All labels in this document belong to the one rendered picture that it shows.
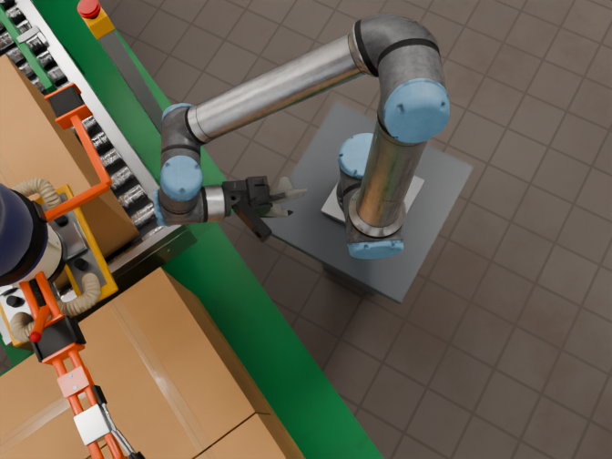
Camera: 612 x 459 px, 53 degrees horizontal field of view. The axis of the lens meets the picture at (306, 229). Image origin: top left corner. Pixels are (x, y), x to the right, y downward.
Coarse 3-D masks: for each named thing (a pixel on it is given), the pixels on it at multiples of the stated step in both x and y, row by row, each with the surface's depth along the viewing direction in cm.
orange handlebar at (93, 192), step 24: (72, 120) 159; (96, 168) 154; (96, 192) 152; (48, 216) 151; (24, 288) 146; (48, 288) 146; (72, 360) 140; (72, 384) 138; (72, 408) 137; (96, 456) 133; (120, 456) 133
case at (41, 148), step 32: (0, 64) 195; (0, 96) 192; (32, 96) 191; (0, 128) 188; (32, 128) 187; (0, 160) 185; (32, 160) 184; (64, 160) 184; (96, 224) 193; (128, 224) 206
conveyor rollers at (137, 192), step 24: (0, 0) 253; (0, 24) 250; (24, 24) 248; (0, 48) 248; (24, 72) 242; (48, 72) 240; (96, 120) 236; (96, 144) 230; (144, 192) 224; (144, 216) 220; (144, 240) 217; (72, 288) 213
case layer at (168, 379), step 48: (144, 288) 212; (96, 336) 208; (144, 336) 207; (192, 336) 206; (0, 384) 205; (48, 384) 204; (96, 384) 203; (144, 384) 202; (192, 384) 201; (240, 384) 207; (0, 432) 201; (48, 432) 200; (144, 432) 198; (192, 432) 197; (240, 432) 196
